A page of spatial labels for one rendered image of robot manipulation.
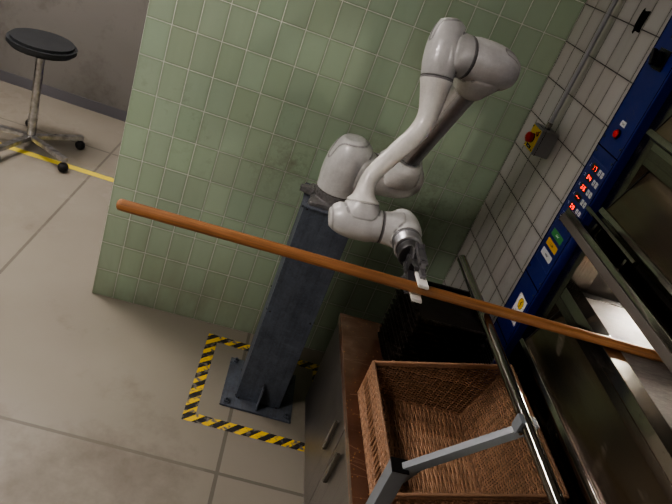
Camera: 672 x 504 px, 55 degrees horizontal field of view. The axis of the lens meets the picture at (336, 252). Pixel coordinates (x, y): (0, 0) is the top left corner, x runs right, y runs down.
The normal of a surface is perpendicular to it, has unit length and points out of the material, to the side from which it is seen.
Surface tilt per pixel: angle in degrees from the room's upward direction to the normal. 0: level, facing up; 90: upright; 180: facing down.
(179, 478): 0
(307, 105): 90
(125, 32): 90
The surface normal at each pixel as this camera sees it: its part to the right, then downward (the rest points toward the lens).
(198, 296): 0.03, 0.50
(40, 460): 0.33, -0.82
